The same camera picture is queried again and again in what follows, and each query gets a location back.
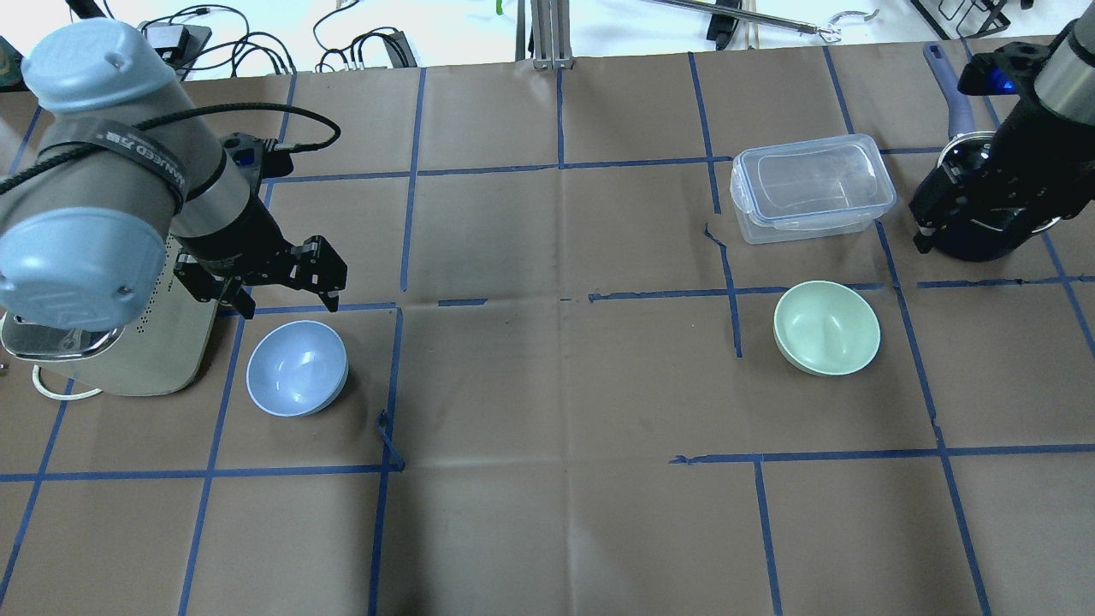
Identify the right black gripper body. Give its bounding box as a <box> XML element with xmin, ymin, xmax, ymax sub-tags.
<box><xmin>944</xmin><ymin>108</ymin><xmax>1080</xmax><ymax>245</ymax></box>

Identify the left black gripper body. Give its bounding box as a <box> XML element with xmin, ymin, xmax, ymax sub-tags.
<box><xmin>175</xmin><ymin>200</ymin><xmax>312</xmax><ymax>303</ymax></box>

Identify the blue bowl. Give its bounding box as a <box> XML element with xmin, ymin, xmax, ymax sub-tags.
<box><xmin>246</xmin><ymin>319</ymin><xmax>349</xmax><ymax>418</ymax></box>

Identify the green bowl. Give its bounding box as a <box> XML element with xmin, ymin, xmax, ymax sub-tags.
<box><xmin>772</xmin><ymin>281</ymin><xmax>881</xmax><ymax>376</ymax></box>

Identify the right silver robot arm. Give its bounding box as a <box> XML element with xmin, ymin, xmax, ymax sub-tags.
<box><xmin>909</xmin><ymin>10</ymin><xmax>1094</xmax><ymax>261</ymax></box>

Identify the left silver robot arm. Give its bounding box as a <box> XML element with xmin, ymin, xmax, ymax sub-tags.
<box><xmin>1</xmin><ymin>18</ymin><xmax>347</xmax><ymax>332</ymax></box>

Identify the blue saucepan with lid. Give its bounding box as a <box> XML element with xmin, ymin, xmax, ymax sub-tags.
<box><xmin>909</xmin><ymin>42</ymin><xmax>1024</xmax><ymax>263</ymax></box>

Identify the white chrome toaster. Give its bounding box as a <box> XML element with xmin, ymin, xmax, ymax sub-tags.
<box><xmin>3</xmin><ymin>237</ymin><xmax>216</xmax><ymax>400</ymax></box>

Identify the clear plastic food container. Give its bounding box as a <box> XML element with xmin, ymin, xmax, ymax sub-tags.
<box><xmin>729</xmin><ymin>133</ymin><xmax>898</xmax><ymax>245</ymax></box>

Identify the black power adapter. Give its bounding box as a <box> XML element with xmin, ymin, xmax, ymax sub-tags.
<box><xmin>140</xmin><ymin>23</ymin><xmax>212</xmax><ymax>70</ymax></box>

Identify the metal reacher grabber tool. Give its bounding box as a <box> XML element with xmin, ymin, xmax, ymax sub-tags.
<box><xmin>652</xmin><ymin>1</ymin><xmax>880</xmax><ymax>43</ymax></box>

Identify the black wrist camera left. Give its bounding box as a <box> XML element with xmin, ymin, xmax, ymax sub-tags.
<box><xmin>222</xmin><ymin>133</ymin><xmax>293</xmax><ymax>187</ymax></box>

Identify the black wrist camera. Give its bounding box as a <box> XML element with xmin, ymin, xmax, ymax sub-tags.
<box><xmin>222</xmin><ymin>133</ymin><xmax>293</xmax><ymax>187</ymax></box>
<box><xmin>957</xmin><ymin>42</ymin><xmax>1052</xmax><ymax>97</ymax></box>

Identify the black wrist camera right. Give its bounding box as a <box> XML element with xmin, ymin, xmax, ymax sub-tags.
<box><xmin>957</xmin><ymin>42</ymin><xmax>1052</xmax><ymax>97</ymax></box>

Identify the black wire rack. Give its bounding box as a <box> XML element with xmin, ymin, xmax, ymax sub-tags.
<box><xmin>909</xmin><ymin>1</ymin><xmax>1010</xmax><ymax>40</ymax></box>

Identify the white toaster power cord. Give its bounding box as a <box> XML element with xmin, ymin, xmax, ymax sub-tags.
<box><xmin>31</xmin><ymin>364</ymin><xmax>104</xmax><ymax>400</ymax></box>

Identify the aluminium frame post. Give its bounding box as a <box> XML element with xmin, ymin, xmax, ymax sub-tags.
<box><xmin>515</xmin><ymin>1</ymin><xmax>574</xmax><ymax>71</ymax></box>

